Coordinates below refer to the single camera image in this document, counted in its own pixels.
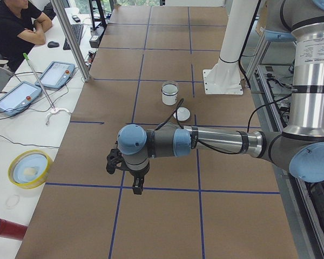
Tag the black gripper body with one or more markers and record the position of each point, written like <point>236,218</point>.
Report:
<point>137,176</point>

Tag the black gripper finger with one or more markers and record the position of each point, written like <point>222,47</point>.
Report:
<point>135,186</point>
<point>140,186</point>

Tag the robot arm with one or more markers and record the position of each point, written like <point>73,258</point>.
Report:
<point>298,149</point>

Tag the white round lid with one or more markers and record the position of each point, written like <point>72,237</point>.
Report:
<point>182,114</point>

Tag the white enamel mug blue rim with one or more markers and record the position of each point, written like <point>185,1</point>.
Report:
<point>169,91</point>

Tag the yellow rimmed bowl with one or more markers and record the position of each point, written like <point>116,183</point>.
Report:
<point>30,169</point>

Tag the teach pendant far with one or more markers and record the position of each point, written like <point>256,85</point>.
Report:
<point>57,74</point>

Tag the teach pendant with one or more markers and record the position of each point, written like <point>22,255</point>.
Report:
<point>57,74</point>
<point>19,98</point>

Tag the red cylinder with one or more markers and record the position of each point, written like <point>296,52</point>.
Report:
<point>12,230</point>

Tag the teach pendant near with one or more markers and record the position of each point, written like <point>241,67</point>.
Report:
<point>19,98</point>

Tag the black computer mouse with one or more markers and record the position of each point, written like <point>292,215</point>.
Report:
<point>52,44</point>

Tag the black keyboard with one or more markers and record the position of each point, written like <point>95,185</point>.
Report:
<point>77,30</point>

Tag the person in black shirt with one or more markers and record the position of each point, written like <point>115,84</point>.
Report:
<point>22,26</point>

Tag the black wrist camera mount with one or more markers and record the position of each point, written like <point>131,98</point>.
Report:
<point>115,161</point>

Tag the grabber stick green handle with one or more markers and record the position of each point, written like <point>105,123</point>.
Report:
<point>54,109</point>

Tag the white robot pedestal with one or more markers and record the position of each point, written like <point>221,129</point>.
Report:
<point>224,77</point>

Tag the aluminium frame post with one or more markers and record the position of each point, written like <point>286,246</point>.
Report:
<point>66,27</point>

